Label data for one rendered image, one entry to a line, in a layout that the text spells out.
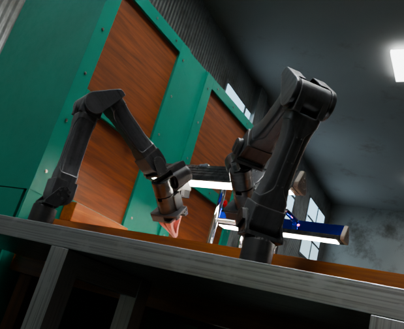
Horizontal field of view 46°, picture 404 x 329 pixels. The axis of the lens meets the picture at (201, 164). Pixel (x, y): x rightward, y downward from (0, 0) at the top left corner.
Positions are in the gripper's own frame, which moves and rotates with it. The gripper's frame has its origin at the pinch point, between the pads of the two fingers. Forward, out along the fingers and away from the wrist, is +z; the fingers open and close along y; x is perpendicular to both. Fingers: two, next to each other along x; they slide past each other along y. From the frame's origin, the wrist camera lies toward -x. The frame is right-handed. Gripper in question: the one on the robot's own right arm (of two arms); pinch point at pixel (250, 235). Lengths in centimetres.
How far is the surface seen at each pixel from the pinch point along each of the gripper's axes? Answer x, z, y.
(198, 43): -390, 18, 255
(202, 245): 11.0, -2.7, 8.0
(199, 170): -33.7, -0.4, 36.4
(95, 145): -28, -11, 78
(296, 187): -29.8, 0.9, -1.4
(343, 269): 11.6, -3.2, -27.7
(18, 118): -14, -27, 99
